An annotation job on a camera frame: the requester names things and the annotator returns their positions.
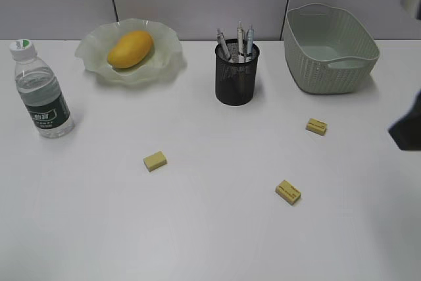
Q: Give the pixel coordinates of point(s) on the blue grey pen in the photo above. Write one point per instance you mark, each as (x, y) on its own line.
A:
(250, 37)

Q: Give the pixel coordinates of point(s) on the pale green plastic basket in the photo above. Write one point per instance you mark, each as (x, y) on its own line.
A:
(327, 49)

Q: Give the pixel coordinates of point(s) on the translucent green wavy plate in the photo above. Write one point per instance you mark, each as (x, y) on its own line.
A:
(163, 62)

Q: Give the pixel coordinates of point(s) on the black mesh pen holder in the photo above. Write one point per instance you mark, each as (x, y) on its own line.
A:
(235, 82)

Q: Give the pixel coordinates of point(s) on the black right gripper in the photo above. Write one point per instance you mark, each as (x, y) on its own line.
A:
(406, 131)

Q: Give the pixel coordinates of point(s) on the clear water bottle green label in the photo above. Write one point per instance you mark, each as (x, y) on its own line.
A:
(40, 91)

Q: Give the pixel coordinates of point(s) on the yellow mango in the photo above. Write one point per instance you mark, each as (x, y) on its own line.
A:
(131, 49)

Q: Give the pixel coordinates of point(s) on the white grey pen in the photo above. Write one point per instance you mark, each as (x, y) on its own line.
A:
(222, 42)

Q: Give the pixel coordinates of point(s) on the beige pen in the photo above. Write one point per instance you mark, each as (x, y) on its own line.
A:
(240, 36)

